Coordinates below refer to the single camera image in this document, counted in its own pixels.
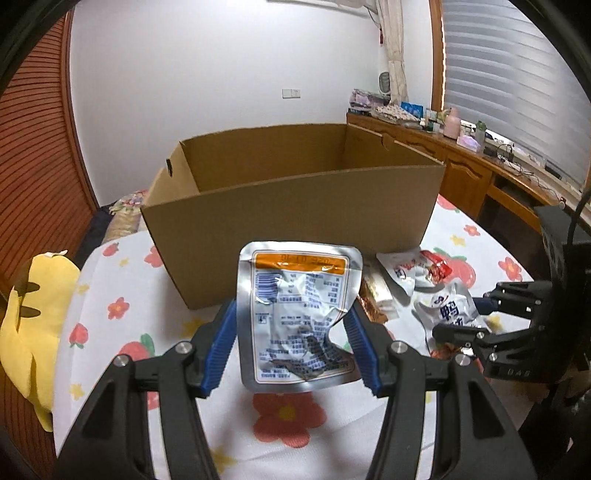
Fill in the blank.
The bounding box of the cream patterned curtain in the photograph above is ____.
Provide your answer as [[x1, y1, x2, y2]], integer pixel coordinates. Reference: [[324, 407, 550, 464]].
[[376, 0, 409, 104]]

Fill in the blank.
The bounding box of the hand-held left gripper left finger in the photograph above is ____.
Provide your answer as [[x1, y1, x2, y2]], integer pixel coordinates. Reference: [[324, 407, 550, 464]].
[[54, 299, 241, 480]]

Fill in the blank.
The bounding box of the white packet with red label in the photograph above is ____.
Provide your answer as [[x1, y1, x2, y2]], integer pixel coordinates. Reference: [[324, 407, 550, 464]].
[[376, 249, 451, 298]]

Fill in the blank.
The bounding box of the patterned folded cloth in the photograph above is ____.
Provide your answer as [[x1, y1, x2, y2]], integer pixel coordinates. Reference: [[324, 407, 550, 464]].
[[372, 104, 419, 121]]

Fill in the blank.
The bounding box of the white packet with blue print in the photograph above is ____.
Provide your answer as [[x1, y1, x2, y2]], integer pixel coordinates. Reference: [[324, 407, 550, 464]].
[[413, 281, 490, 356]]

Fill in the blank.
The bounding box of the cardboard box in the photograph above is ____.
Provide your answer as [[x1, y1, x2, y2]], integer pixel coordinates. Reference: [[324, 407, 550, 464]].
[[141, 122, 446, 310]]

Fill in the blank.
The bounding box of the brown clear snack packet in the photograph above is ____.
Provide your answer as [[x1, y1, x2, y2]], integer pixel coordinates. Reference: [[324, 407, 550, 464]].
[[359, 272, 400, 326]]

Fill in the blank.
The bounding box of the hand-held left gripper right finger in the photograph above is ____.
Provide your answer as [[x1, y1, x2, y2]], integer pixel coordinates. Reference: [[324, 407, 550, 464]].
[[344, 302, 539, 480]]

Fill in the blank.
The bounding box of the dark pillow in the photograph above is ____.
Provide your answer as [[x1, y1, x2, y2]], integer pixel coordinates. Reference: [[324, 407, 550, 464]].
[[88, 205, 116, 250]]

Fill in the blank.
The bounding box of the purple folded fabric bundle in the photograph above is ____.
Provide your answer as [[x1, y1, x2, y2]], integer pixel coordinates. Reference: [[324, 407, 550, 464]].
[[348, 89, 391, 114]]

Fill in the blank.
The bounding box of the wooden window frame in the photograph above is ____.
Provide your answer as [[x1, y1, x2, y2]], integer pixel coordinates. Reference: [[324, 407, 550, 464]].
[[427, 0, 446, 112]]

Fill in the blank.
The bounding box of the yellow plush toy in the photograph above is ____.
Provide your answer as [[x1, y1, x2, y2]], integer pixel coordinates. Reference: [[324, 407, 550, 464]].
[[0, 251, 81, 432]]

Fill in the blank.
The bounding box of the white power strip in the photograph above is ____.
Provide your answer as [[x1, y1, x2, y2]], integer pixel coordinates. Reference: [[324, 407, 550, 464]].
[[508, 154, 561, 178]]

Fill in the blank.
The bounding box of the grey striped window blind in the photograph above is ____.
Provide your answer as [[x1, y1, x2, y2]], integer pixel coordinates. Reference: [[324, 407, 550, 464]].
[[441, 0, 591, 185]]

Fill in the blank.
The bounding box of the wooden louvred wardrobe door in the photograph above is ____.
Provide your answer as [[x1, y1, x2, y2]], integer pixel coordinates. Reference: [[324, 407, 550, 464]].
[[0, 9, 100, 287]]

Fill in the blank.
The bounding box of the pink thermos bottle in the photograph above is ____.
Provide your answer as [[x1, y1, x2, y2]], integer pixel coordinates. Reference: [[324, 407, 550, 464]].
[[443, 107, 461, 139]]

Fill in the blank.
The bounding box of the strawberry flower print tablecloth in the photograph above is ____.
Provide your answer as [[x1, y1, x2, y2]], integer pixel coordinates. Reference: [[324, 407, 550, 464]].
[[54, 194, 536, 480]]

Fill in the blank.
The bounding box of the patterned bed blanket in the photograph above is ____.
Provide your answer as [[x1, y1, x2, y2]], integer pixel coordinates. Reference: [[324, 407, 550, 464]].
[[108, 189, 151, 241]]

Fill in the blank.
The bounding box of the wooden sideboard cabinet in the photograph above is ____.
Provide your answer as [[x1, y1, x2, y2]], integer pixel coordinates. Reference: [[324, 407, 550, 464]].
[[346, 111, 583, 232]]

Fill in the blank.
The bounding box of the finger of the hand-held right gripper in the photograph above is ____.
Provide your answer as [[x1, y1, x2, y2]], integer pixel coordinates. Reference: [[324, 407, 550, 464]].
[[471, 279, 552, 319], [431, 320, 551, 381]]

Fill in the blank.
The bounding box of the silver packet with orange label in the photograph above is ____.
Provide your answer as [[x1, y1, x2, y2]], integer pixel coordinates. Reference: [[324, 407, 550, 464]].
[[236, 241, 365, 393]]

